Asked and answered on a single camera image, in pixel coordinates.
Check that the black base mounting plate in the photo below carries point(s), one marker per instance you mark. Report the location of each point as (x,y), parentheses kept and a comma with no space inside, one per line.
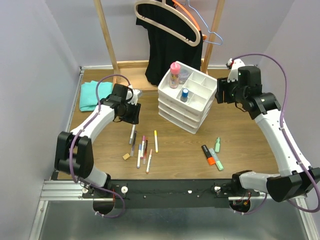
(169,194)

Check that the red clear pen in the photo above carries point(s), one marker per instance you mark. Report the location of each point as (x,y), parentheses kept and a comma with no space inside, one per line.
(145,151)

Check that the grey capped white marker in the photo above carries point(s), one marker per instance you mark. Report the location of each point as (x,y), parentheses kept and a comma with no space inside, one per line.
(132,134)

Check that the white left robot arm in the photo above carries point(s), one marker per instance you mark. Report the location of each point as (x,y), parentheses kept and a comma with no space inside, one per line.
(85,135)

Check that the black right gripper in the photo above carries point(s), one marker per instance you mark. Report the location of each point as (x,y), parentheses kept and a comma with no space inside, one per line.
(222,84)

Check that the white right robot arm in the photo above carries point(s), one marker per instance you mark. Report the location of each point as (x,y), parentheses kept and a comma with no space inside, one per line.
(295,172)

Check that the blue capped white marker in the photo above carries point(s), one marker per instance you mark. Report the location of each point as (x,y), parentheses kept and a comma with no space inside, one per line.
(139,156)

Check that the black orange highlighter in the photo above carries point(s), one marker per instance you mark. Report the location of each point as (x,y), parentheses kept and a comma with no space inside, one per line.
(210,159)

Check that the grey green highlighter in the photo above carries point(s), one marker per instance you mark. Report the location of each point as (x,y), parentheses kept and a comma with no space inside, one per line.
(217,161)

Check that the white drawer organizer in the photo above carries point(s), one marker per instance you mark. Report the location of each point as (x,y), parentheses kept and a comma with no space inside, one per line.
(187,105)

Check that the blue wire hanger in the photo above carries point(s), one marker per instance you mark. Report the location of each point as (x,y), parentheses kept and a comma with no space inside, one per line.
(207,28)

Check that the teal folded cloth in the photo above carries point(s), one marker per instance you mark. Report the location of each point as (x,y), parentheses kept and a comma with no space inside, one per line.
(88,99)

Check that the clear round clip jar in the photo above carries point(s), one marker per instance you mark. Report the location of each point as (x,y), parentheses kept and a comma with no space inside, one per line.
(183,76)

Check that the pink capped clear bottle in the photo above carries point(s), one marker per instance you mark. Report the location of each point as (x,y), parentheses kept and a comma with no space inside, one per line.
(175,69)

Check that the orange plastic hanger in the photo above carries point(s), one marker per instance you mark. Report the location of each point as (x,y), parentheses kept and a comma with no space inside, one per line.
(190,16)

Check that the yellow capped white marker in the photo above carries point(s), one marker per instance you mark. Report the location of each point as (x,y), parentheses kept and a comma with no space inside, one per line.
(156,141)

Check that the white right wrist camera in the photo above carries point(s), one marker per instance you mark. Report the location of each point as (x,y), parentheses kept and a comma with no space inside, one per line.
(233,64)

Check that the pink capped white marker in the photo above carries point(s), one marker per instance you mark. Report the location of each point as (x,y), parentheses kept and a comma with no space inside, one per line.
(142,146)

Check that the beige wooden hanger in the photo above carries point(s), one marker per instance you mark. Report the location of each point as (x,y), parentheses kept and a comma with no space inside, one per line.
(162,4)

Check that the wooden clothes rack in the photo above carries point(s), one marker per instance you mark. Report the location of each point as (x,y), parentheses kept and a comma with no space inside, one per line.
(140,80)

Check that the blue grey glue stick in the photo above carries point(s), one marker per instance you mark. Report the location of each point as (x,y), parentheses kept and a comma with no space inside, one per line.
(184,95)

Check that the black hanging garment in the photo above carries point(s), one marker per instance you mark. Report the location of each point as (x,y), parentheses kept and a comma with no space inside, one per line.
(164,48)

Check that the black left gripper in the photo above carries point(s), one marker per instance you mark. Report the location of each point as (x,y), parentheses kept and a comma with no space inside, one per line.
(134,118)

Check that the small green highlighter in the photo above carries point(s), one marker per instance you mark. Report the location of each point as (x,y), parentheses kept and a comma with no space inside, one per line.
(217,145)

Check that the peach capped white marker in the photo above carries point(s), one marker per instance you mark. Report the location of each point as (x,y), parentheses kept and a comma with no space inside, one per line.
(149,161)

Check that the small tan eraser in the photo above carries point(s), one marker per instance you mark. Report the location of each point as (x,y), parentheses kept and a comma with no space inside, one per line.
(126,156)

